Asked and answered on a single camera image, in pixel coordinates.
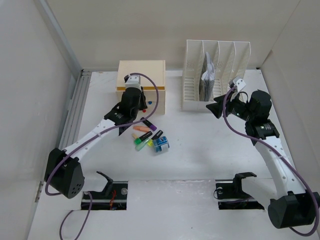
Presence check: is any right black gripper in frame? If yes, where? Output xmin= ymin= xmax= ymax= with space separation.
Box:
xmin=205 ymin=89 xmax=254 ymax=122

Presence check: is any cream top drawer red knob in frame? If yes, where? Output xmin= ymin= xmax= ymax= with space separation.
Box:
xmin=116 ymin=86 xmax=166 ymax=92

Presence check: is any grey black booklet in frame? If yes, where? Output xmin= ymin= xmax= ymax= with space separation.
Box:
xmin=199 ymin=52 xmax=216 ymax=102

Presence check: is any blue labelled jar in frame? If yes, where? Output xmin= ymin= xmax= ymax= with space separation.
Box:
xmin=152 ymin=136 xmax=170 ymax=154

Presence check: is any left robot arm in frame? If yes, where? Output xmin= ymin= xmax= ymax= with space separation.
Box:
xmin=44 ymin=87 xmax=147 ymax=199

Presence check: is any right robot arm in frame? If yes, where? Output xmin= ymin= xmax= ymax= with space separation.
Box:
xmin=206 ymin=89 xmax=320 ymax=237

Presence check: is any purple cap black marker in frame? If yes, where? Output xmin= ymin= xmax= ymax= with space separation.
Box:
xmin=141 ymin=117 xmax=157 ymax=131

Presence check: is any orange translucent tube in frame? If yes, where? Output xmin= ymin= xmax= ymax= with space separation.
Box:
xmin=133 ymin=125 xmax=150 ymax=133

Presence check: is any cream wooden drawer cabinet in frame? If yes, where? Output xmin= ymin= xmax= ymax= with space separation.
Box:
xmin=115 ymin=59 xmax=167 ymax=116

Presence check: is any green cap black marker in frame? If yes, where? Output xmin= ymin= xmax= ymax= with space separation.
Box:
xmin=134 ymin=131 xmax=153 ymax=145

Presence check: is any yellow cap black marker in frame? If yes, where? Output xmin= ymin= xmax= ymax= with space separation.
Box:
xmin=147 ymin=130 xmax=164 ymax=147

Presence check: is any white plastic file organizer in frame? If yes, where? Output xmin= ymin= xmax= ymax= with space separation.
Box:
xmin=182 ymin=39 xmax=251 ymax=112

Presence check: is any clear green tube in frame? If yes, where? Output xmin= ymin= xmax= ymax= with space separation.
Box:
xmin=135 ymin=139 xmax=149 ymax=152

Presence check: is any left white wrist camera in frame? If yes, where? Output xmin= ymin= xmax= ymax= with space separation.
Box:
xmin=124 ymin=75 xmax=141 ymax=90

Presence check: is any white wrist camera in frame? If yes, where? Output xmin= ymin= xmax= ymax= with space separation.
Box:
xmin=124 ymin=75 xmax=141 ymax=90
xmin=228 ymin=76 xmax=246 ymax=93

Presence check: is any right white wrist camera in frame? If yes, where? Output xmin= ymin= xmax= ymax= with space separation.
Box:
xmin=228 ymin=76 xmax=246 ymax=93

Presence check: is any aluminium frame rail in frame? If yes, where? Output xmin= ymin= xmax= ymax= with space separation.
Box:
xmin=34 ymin=0 xmax=91 ymax=149

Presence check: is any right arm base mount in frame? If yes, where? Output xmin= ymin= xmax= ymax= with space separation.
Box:
xmin=213 ymin=172 xmax=265 ymax=211

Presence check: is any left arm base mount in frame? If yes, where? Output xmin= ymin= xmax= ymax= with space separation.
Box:
xmin=80 ymin=171 xmax=129 ymax=211

